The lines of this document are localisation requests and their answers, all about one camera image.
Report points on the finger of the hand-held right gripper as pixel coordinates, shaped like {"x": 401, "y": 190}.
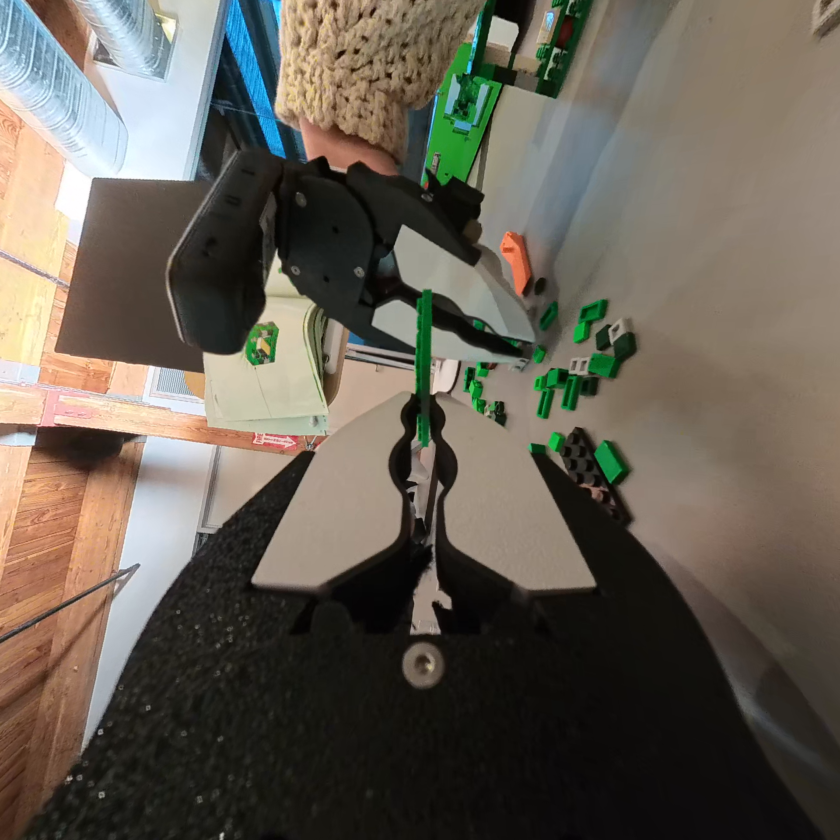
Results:
{"x": 459, "y": 275}
{"x": 407, "y": 321}

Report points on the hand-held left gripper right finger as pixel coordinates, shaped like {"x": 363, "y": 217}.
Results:
{"x": 512, "y": 525}

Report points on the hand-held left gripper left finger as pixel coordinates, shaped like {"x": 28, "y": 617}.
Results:
{"x": 328, "y": 518}

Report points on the green lego baseplate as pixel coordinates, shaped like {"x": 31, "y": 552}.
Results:
{"x": 425, "y": 367}

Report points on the pile of small lego pieces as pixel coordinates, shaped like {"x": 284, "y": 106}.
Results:
{"x": 558, "y": 380}

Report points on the person's right forearm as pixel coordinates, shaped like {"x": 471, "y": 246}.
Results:
{"x": 367, "y": 59}

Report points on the black lego plate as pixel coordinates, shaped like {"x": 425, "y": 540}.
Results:
{"x": 590, "y": 469}

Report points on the flat green lego tile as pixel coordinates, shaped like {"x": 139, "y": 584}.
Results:
{"x": 611, "y": 463}

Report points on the green lego box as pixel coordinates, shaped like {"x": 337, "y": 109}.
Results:
{"x": 459, "y": 138}

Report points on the small green lego model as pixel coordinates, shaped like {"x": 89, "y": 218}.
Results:
{"x": 558, "y": 65}

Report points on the person's right hand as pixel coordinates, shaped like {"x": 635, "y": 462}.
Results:
{"x": 341, "y": 148}

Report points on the orange brick separator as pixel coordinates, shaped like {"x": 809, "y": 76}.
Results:
{"x": 517, "y": 262}

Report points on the white book stand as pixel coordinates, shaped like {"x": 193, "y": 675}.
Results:
{"x": 449, "y": 375}

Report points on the open instruction booklet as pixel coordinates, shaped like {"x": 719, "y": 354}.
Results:
{"x": 262, "y": 394}

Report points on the large blue-lit window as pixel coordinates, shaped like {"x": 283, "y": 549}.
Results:
{"x": 249, "y": 65}

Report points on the black flat panel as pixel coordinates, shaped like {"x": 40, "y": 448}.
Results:
{"x": 118, "y": 275}

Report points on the wooden pillar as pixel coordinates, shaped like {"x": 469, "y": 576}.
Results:
{"x": 131, "y": 413}

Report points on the black metal rod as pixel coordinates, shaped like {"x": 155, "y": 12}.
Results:
{"x": 98, "y": 587}

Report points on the red wall sign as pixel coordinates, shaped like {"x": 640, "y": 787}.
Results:
{"x": 277, "y": 441}

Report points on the white wall vent grille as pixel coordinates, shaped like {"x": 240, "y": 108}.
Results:
{"x": 176, "y": 384}

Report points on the silver ventilation duct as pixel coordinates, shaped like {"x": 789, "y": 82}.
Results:
{"x": 59, "y": 85}
{"x": 131, "y": 33}

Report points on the small white square frame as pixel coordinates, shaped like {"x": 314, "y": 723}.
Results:
{"x": 828, "y": 16}

